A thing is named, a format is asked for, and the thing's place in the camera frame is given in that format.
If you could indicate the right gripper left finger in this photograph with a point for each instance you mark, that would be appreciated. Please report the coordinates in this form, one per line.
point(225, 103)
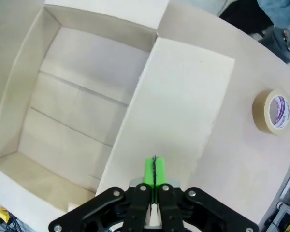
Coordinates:
point(111, 210)

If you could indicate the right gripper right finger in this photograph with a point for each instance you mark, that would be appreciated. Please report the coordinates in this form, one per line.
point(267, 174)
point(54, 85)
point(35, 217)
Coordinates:
point(198, 210)

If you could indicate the large brown cardboard box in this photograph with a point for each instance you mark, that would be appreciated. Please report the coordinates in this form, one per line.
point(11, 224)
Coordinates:
point(87, 108)

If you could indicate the brown packing tape roll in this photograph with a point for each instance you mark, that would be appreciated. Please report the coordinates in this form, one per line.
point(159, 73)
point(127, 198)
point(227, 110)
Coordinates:
point(259, 113)

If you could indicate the yellow red emergency stop button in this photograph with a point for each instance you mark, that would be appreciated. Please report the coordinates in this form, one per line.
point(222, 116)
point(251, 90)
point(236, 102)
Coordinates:
point(2, 215)

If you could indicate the grey metal table foot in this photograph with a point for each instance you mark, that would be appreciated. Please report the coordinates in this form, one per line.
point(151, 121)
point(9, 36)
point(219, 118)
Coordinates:
point(278, 46)

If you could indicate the person in blue fleece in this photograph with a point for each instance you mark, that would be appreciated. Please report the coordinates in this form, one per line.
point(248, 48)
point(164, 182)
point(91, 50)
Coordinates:
point(280, 9)

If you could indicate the aluminium profile base frame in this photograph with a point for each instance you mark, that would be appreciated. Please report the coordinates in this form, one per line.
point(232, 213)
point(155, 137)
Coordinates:
point(288, 207)

